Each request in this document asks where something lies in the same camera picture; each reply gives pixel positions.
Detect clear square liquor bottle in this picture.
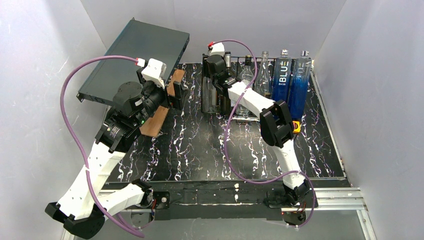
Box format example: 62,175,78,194
235,54,258,117

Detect clear glass bottle green rim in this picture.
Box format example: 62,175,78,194
254,51,271,99

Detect blue square water bottle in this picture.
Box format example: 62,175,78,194
271,49,292,102

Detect dark green wine bottle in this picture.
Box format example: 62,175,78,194
218,51,232,116

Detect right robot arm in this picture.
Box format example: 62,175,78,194
202,54,311,206

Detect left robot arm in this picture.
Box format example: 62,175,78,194
45,79,188,240

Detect wooden board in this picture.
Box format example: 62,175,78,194
139,69,185,138

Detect dark grey metal box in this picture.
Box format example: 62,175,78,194
76,19,190,106

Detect black bit holder strip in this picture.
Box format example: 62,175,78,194
235,118,259,125

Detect yellow tape measure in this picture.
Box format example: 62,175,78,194
292,120,301,134

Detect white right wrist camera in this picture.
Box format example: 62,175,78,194
207,42,226,57

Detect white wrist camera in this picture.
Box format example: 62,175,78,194
141,58,167,89
207,42,226,57

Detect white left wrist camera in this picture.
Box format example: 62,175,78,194
141,58,167,89

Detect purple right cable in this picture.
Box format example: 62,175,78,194
211,39,317,229

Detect purple cable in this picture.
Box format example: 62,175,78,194
211,39,317,229
59,55,147,239

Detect black wire wine rack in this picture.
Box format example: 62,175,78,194
202,54,294,116

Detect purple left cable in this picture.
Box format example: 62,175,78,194
59,55,147,239

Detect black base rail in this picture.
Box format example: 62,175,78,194
105,180,319,222

